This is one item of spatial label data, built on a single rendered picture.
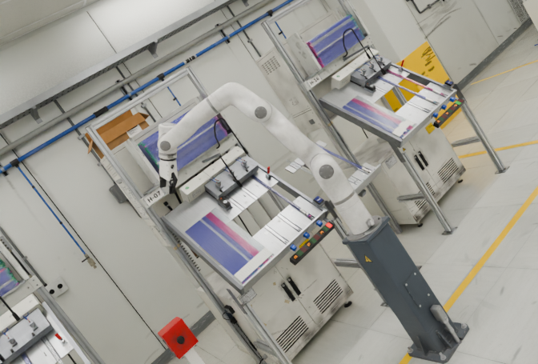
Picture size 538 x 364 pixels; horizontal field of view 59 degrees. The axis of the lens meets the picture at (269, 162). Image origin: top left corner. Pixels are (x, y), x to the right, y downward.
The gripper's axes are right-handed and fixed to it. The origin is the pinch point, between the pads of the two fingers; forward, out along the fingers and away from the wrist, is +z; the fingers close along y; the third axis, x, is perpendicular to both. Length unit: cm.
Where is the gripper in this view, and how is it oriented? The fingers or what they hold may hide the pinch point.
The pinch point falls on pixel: (167, 188)
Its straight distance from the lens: 233.8
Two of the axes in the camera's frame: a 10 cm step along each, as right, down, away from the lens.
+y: -6.4, -2.8, 7.2
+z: -0.7, 9.5, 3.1
